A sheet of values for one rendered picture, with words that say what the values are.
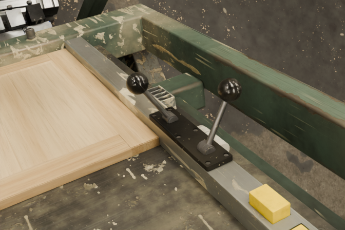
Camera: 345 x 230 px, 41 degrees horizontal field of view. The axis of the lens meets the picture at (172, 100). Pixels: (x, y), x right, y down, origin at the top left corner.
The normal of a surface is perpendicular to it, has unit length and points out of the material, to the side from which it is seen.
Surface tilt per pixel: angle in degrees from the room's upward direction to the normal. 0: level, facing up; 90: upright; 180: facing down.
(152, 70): 0
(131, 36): 35
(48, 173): 55
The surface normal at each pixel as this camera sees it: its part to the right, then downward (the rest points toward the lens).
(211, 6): 0.33, -0.19
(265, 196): -0.11, -0.87
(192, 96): 0.49, 0.38
